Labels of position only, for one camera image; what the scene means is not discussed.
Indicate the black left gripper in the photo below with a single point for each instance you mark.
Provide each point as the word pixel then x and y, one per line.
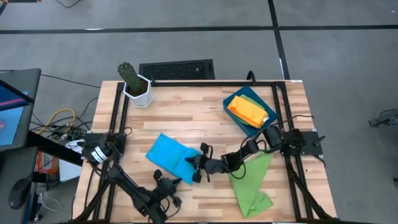
pixel 163 194

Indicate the grey computer monitor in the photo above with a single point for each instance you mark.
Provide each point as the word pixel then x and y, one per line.
pixel 12 124

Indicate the black hook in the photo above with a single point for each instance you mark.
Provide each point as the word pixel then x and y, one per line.
pixel 251 76

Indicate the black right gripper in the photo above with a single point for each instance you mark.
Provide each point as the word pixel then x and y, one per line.
pixel 215 166

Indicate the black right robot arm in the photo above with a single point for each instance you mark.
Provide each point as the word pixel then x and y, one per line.
pixel 248 147

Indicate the black floor vent grate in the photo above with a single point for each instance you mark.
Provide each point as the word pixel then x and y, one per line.
pixel 177 70

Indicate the light blue microfiber towel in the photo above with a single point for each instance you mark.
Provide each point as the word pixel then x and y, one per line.
pixel 171 155

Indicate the orange microfiber towel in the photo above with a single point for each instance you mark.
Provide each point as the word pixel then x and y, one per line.
pixel 248 112

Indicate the white box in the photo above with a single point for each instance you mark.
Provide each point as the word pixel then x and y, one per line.
pixel 70 171

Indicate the black computer mouse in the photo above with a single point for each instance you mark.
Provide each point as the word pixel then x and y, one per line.
pixel 19 194

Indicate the dark teal fabric bin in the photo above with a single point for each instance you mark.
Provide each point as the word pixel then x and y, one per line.
pixel 264 130

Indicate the green microfiber towel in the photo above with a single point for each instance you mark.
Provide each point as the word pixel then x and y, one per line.
pixel 248 186
pixel 253 100

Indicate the orange cardboard box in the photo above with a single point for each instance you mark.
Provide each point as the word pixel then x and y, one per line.
pixel 46 163

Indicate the black aluminium table frame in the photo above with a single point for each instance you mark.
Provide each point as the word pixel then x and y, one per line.
pixel 186 83

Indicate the grey metal stand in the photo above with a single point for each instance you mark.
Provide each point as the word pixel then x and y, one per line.
pixel 385 119

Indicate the green cactus plant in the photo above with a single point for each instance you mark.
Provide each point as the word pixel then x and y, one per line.
pixel 129 76

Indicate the grey desk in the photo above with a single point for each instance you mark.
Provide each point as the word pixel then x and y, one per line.
pixel 12 168

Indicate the white hexagonal plant pot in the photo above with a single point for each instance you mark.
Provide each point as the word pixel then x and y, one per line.
pixel 143 99

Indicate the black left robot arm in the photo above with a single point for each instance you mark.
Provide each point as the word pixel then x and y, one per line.
pixel 130 189

